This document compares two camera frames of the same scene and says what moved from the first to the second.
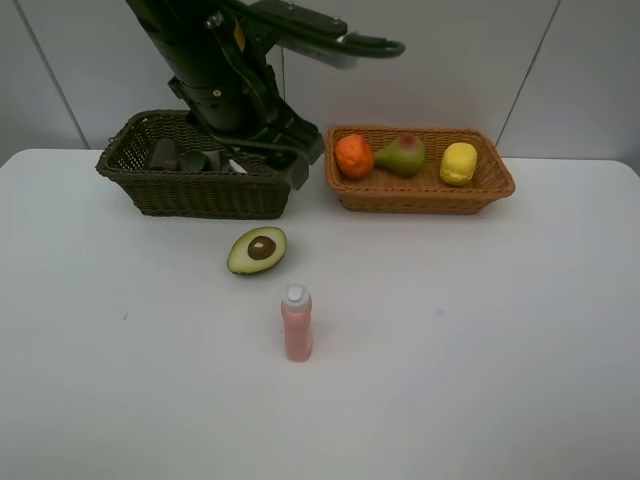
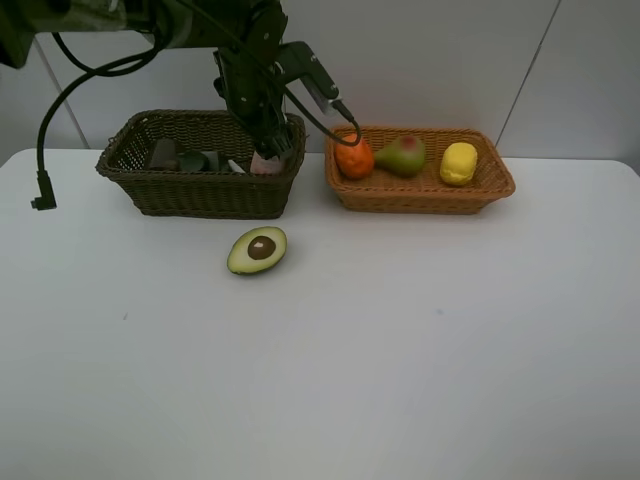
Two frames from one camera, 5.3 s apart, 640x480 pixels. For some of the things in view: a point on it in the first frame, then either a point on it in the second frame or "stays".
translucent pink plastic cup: [165, 156] stays
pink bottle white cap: [296, 310] to [262, 166]
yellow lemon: [458, 163] stays
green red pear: [406, 158] stays
